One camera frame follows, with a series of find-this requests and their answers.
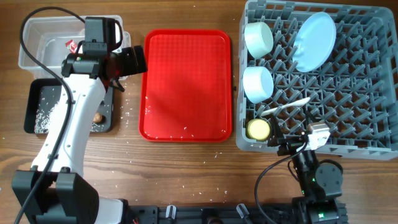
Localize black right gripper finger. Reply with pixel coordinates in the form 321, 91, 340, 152
271, 116, 284, 141
305, 112, 319, 125

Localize yellow cup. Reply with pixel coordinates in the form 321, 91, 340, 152
246, 119, 271, 141

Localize white plastic spoon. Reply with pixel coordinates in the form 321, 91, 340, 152
260, 97, 311, 116

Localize light blue bowl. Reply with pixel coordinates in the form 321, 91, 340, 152
243, 67, 274, 104

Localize brown carrot stick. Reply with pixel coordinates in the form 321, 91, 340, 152
93, 113, 103, 124

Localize light blue plate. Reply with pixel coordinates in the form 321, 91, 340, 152
292, 12, 336, 73

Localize green bowl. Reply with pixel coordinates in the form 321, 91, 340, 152
244, 22, 274, 59

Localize white rice pile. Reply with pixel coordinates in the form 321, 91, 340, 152
34, 103, 58, 134

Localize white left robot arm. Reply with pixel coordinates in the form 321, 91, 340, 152
12, 17, 147, 223

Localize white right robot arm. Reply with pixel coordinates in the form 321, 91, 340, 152
254, 113, 348, 223

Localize grey dishwasher rack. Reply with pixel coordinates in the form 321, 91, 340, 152
236, 1, 397, 160

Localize black waste tray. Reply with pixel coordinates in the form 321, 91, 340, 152
24, 78, 114, 134

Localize red serving tray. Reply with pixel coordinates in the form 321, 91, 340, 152
138, 29, 233, 142

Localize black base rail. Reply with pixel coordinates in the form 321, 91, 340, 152
124, 203, 348, 224

